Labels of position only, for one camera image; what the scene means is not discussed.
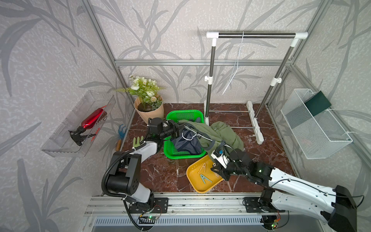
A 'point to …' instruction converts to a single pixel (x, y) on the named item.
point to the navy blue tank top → (188, 141)
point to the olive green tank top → (216, 137)
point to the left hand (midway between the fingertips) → (186, 123)
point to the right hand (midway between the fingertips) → (212, 167)
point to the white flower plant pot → (149, 102)
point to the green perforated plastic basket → (170, 152)
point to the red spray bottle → (77, 136)
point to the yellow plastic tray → (194, 179)
